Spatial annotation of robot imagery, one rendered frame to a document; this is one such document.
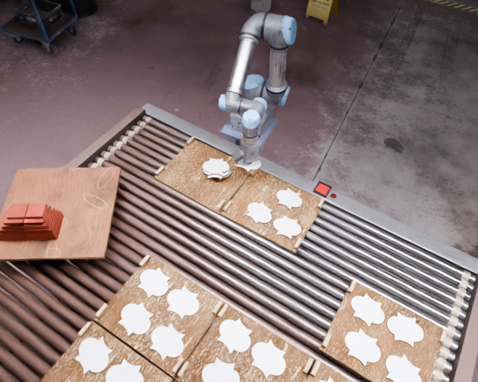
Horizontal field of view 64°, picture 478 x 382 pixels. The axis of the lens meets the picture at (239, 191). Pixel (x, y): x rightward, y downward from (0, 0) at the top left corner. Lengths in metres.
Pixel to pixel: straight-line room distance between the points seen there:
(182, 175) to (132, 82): 2.34
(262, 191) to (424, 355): 1.01
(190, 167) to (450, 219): 2.20
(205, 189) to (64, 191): 0.68
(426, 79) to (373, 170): 1.57
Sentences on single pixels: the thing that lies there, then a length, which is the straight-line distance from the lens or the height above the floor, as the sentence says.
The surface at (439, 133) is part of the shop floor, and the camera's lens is 4.15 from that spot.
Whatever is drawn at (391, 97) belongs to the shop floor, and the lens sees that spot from 4.35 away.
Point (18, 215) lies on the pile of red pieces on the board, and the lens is 1.80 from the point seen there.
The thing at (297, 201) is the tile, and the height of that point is 0.95.
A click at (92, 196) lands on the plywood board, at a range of 1.94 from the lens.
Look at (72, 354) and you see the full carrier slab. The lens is 1.74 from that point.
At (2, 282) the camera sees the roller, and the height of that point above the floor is 0.92.
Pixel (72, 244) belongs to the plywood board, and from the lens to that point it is 1.82.
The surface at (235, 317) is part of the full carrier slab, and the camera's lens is 1.68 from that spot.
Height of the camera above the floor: 2.52
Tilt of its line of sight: 53 degrees down
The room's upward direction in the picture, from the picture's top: 3 degrees clockwise
